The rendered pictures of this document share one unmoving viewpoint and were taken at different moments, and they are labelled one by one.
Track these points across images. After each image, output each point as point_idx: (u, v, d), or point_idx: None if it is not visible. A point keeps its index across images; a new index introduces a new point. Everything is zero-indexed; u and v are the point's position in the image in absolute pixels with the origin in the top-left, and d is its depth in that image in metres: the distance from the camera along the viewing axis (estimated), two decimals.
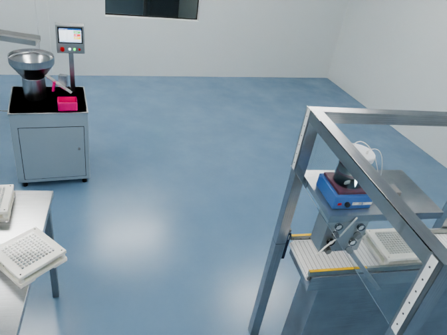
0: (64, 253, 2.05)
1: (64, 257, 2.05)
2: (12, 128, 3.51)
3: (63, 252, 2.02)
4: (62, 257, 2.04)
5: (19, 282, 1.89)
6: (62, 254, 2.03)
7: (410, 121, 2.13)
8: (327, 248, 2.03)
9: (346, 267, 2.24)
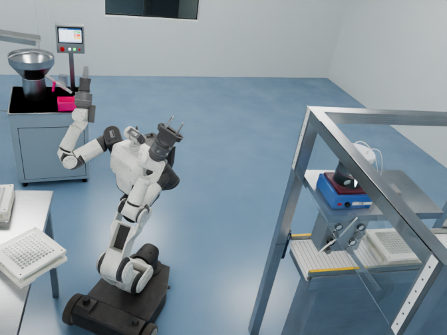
0: (64, 253, 2.05)
1: (64, 257, 2.05)
2: (12, 128, 3.51)
3: (63, 252, 2.02)
4: (62, 257, 2.04)
5: (19, 282, 1.89)
6: (62, 254, 2.03)
7: (410, 121, 2.13)
8: (327, 248, 2.03)
9: (346, 267, 2.24)
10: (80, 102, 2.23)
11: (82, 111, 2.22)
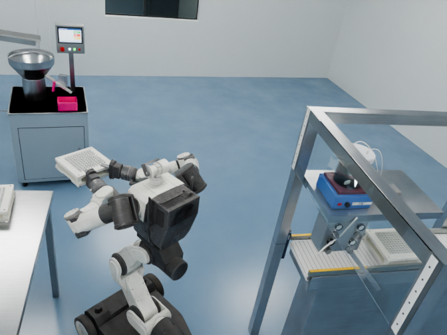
0: (78, 179, 2.36)
1: (77, 182, 2.37)
2: (12, 128, 3.51)
3: (76, 175, 2.35)
4: (76, 180, 2.38)
5: (56, 163, 2.49)
6: (75, 177, 2.36)
7: (410, 121, 2.13)
8: (327, 248, 2.03)
9: (346, 267, 2.24)
10: None
11: None
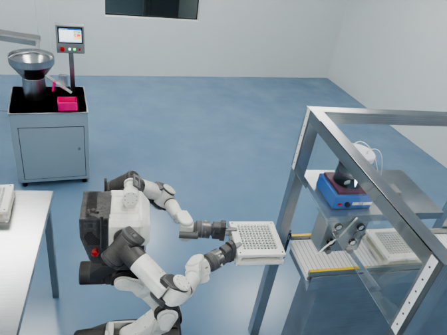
0: None
1: None
2: (12, 128, 3.51)
3: (231, 221, 2.21)
4: None
5: None
6: None
7: (410, 121, 2.13)
8: (327, 248, 2.03)
9: (346, 267, 2.24)
10: None
11: None
